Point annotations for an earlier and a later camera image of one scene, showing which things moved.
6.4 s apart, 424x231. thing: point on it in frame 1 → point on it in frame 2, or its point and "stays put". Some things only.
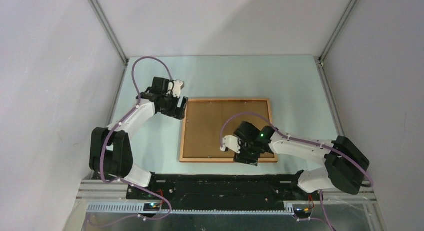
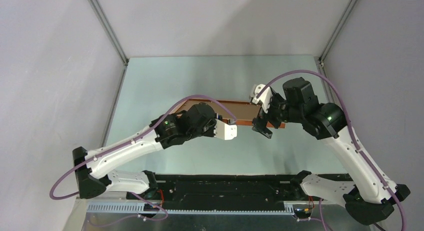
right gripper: (243, 158) → (260, 122)
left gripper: (176, 112) → (212, 132)
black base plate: (223, 188) stays put
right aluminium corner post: (352, 1) stays put
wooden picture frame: (183, 137) → (245, 112)
